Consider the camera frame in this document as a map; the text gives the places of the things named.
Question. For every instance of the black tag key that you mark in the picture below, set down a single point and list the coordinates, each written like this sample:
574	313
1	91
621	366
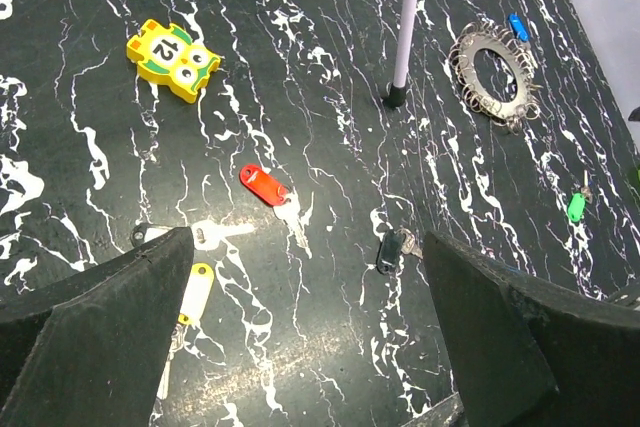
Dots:
394	244

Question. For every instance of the grey tag key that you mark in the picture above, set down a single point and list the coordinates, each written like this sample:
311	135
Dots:
207	234

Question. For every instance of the green tag key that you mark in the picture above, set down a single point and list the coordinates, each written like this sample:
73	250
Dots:
579	200

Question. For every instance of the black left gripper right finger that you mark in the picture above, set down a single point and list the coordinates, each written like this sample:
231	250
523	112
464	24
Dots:
527	352

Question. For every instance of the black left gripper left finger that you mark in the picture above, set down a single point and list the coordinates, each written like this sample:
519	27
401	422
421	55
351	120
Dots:
90	350

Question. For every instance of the red tag key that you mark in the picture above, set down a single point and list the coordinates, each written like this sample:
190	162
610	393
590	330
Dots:
276	195

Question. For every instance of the blue tag key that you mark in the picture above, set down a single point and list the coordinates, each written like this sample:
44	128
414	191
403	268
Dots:
519	28

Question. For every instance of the yellow owl number block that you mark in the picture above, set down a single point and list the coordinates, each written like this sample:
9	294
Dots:
168	56

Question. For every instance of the yellow tag key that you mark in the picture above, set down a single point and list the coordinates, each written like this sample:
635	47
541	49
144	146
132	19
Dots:
194	301

